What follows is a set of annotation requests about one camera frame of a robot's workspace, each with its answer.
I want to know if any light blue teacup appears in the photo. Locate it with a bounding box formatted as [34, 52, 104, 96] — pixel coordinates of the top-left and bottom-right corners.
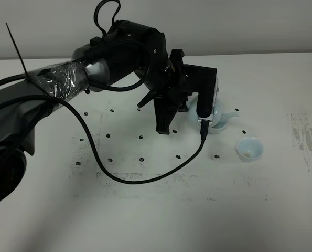
[235, 137, 264, 162]
[209, 122, 228, 134]

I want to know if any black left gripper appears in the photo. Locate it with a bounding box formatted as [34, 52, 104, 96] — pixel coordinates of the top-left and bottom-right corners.
[137, 49, 217, 134]

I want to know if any near light blue teacup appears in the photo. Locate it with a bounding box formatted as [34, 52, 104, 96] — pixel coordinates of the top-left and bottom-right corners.
[235, 137, 264, 162]

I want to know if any grey wrist depth camera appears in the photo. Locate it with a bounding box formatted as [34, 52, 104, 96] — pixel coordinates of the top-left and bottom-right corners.
[196, 77, 219, 120]

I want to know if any black camera cable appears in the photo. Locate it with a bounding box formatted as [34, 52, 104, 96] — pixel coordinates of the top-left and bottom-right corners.
[0, 0, 210, 185]

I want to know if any black cable tie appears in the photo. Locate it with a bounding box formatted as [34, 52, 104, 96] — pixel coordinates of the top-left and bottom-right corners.
[5, 22, 29, 79]

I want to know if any light blue porcelain teapot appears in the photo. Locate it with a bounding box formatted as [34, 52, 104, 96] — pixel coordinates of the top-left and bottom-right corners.
[187, 97, 239, 128]

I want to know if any far light blue teacup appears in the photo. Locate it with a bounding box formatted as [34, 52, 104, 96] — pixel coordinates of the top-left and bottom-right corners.
[209, 122, 228, 134]

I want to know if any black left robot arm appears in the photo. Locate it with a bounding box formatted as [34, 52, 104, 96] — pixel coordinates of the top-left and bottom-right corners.
[0, 20, 218, 201]

